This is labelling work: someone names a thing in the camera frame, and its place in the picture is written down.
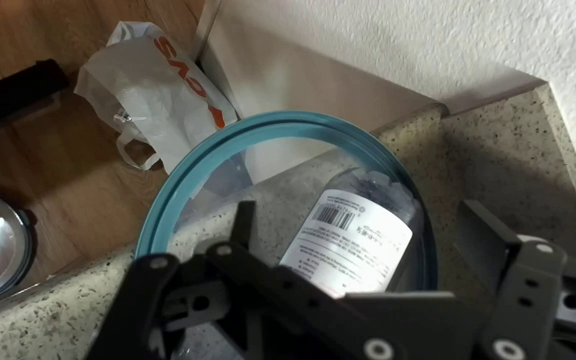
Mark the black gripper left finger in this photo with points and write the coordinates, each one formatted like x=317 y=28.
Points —
x=161 y=292

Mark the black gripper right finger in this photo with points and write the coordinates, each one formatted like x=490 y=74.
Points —
x=529 y=301

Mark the clear plastic water bottle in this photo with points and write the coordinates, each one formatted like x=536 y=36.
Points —
x=351 y=243

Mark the round grey plate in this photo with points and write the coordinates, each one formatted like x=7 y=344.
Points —
x=189 y=176

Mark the white plastic shopping bag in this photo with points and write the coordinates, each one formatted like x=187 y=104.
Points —
x=158 y=92

